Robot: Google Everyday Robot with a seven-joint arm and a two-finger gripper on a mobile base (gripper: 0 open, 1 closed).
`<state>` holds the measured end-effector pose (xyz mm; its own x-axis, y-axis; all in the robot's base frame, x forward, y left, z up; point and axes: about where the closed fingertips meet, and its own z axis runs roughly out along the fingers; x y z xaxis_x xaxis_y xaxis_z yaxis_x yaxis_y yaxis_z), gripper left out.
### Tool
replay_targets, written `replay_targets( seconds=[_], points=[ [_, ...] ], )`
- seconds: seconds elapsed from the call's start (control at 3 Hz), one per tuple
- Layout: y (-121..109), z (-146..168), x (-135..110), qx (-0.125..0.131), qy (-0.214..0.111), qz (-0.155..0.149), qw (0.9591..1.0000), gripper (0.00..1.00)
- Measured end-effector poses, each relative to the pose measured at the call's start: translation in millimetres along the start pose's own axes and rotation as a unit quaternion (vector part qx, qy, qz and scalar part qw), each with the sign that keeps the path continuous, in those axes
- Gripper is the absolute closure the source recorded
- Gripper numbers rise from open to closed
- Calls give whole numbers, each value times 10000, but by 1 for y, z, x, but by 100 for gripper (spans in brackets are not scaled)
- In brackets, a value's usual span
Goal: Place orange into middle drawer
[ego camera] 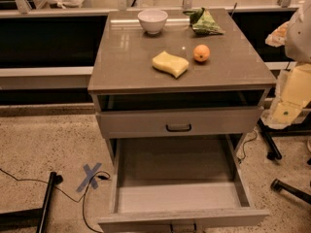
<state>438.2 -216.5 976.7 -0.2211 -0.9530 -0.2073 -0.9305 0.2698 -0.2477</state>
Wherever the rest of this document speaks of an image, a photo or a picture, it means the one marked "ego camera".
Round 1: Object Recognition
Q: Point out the orange fruit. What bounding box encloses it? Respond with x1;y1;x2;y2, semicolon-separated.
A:
193;45;210;62

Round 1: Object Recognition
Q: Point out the black floor cable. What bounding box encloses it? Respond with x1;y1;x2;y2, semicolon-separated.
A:
0;168;112;233

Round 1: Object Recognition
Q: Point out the white bowl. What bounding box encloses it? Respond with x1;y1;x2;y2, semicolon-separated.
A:
137;9;168;34

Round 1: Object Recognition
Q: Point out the black caster leg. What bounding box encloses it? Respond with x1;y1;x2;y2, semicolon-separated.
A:
270;179;311;205

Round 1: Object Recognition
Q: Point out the closed upper drawer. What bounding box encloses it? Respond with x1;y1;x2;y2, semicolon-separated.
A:
96;107;263;139

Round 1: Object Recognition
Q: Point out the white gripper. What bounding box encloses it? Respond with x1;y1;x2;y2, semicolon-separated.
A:
265;21;311;129

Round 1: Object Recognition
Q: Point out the grey drawer cabinet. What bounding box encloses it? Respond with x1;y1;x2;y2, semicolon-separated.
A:
88;9;275;154

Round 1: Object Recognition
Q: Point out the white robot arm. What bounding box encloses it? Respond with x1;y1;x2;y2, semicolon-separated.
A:
263;0;311;129

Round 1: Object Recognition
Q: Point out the black stand leg left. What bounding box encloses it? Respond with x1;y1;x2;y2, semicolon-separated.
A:
0;172;63;233

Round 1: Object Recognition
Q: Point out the black stand leg right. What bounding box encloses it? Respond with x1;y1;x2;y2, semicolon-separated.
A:
258;119;282;160

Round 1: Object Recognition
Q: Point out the yellow sponge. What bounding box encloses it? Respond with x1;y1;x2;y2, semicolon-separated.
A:
152;51;189;79

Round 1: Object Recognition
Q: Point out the open middle drawer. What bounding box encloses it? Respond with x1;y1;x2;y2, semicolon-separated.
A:
98;135;269;233

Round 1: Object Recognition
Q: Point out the green chip bag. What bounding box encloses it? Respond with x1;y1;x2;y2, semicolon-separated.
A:
183;8;225;35

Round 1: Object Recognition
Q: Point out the cable behind cabinet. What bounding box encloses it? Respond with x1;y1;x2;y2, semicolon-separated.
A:
236;128;259;165

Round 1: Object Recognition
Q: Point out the black stand leg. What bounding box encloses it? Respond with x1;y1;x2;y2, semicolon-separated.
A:
258;119;282;160
0;172;63;233

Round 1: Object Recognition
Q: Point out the blue tape cross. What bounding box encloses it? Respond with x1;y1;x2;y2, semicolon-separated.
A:
76;162;101;192

